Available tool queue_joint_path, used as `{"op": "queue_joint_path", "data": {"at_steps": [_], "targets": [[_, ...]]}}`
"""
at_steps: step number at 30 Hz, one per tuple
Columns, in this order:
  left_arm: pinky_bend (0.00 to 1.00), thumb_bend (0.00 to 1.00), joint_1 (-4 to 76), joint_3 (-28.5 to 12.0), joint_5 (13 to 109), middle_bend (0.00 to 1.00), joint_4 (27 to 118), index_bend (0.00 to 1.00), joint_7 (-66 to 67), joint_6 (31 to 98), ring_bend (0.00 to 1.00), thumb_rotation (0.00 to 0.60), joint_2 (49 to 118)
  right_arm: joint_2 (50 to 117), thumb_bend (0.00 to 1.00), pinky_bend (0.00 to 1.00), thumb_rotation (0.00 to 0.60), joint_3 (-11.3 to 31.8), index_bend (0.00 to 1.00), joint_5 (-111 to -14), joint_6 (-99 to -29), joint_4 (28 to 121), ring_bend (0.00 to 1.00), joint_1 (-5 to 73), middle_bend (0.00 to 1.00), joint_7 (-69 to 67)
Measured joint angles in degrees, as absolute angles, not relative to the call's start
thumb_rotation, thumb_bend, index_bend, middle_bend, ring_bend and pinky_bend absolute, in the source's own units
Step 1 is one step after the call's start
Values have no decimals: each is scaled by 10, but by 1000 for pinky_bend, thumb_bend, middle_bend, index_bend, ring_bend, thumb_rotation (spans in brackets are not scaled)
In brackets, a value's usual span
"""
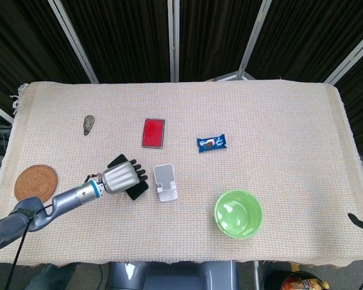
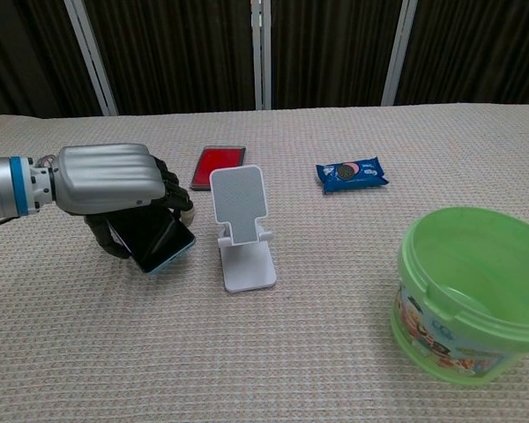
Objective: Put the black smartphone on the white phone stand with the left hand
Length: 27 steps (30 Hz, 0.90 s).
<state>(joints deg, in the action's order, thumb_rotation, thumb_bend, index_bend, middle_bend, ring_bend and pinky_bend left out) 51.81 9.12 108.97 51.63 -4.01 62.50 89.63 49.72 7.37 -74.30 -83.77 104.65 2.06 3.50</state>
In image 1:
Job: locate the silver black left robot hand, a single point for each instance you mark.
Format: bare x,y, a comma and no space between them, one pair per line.
119,178

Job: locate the black smartphone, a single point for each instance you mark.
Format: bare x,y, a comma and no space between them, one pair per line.
137,191

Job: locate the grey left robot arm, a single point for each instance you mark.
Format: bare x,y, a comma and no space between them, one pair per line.
63,201

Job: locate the white phone stand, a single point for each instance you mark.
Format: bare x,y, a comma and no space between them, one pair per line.
164,175

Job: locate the red flat box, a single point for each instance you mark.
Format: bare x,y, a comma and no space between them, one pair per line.
153,133

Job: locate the orange snack bag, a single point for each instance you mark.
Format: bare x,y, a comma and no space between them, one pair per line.
305,282

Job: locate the round woven coaster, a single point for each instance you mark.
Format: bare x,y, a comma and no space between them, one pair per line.
34,181

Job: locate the blue cookie packet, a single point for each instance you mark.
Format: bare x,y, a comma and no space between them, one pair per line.
211,143

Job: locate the grey robot torso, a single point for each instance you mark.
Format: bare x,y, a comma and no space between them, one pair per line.
175,276

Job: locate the blue jeans leg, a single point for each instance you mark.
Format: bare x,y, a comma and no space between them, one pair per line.
51,278

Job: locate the green bowl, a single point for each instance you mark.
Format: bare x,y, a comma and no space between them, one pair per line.
239,214

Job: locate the beige woven tablecloth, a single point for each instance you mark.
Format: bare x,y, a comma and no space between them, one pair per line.
260,121

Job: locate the black folding screen grey frame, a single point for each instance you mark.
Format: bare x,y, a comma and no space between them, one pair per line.
124,39

